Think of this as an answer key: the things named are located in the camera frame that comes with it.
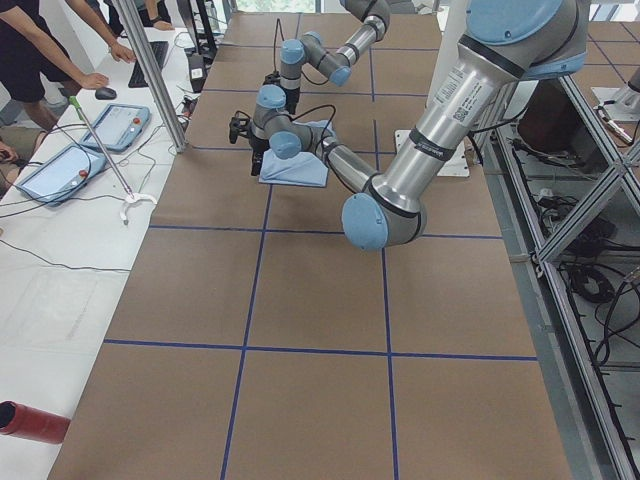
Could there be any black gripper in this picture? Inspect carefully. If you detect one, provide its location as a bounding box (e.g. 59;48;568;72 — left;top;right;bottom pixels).
249;131;270;176
282;87;300;113

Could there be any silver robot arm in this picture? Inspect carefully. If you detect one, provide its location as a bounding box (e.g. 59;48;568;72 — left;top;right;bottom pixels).
277;0;391;114
229;1;589;250

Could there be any blue teach pendant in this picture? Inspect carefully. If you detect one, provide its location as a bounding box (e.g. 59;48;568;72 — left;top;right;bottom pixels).
91;103;151;153
16;145;106;206

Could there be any green handled metal rod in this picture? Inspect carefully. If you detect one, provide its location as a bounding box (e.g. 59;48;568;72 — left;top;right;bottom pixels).
69;96;157;226

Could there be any black computer mouse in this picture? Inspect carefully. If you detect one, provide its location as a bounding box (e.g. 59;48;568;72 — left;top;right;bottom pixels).
94;87;117;100

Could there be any near blue teach pendant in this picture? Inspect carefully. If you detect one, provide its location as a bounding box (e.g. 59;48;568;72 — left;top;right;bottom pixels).
16;145;106;206

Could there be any aluminium frame rack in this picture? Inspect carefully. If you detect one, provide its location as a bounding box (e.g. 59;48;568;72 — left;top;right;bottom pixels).
485;65;639;479

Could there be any red cylinder bottle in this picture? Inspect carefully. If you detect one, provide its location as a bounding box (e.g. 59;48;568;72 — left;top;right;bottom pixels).
1;401;71;444

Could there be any light blue t-shirt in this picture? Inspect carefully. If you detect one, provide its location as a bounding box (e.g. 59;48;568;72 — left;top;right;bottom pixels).
259;126;328;188

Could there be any person in black shirt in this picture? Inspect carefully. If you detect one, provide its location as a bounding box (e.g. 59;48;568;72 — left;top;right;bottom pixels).
1;1;109;130

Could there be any black keyboard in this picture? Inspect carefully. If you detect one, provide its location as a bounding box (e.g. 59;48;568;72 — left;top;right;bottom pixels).
127;40;170;89

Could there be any aluminium frame post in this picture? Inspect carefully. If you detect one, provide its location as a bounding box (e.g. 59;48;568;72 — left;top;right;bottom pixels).
113;0;186;153

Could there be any second robot base background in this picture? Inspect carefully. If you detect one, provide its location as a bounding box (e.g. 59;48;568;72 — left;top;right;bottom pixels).
591;69;639;122

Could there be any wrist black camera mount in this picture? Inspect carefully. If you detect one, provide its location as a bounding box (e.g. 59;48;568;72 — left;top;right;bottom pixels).
263;70;284;89
228;111;251;144

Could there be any far blue teach pendant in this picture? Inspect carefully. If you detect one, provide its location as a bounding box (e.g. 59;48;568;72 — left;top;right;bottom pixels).
91;103;151;153

